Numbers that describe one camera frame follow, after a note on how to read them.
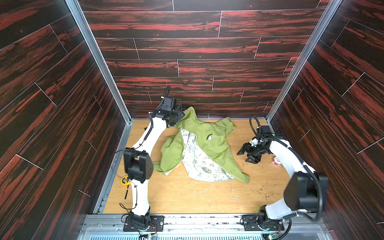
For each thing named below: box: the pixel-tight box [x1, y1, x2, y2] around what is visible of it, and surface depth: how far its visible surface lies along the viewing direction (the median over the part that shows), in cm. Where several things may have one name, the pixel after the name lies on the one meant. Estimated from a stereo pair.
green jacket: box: [154, 106, 250, 184], surface depth 97 cm
